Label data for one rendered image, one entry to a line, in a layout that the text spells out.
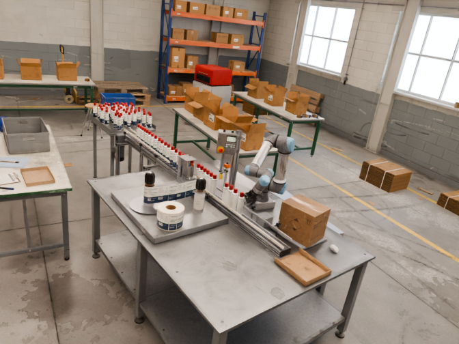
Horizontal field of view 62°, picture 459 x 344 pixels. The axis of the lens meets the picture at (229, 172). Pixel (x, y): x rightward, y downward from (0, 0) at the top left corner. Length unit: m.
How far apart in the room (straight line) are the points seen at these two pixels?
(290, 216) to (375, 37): 6.66
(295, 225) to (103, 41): 8.21
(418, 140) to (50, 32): 8.37
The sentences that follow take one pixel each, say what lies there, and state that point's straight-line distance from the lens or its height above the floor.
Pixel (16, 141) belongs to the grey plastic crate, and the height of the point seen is 0.94.
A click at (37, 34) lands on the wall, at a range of 10.27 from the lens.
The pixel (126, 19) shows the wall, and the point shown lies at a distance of 10.57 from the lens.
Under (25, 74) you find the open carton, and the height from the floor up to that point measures 0.89.
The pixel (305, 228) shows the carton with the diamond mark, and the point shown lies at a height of 0.99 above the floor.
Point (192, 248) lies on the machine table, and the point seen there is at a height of 0.83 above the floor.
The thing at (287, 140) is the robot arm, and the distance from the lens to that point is 3.15.
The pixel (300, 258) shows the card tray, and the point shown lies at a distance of 2.91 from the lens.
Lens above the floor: 2.42
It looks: 23 degrees down
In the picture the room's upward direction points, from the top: 8 degrees clockwise
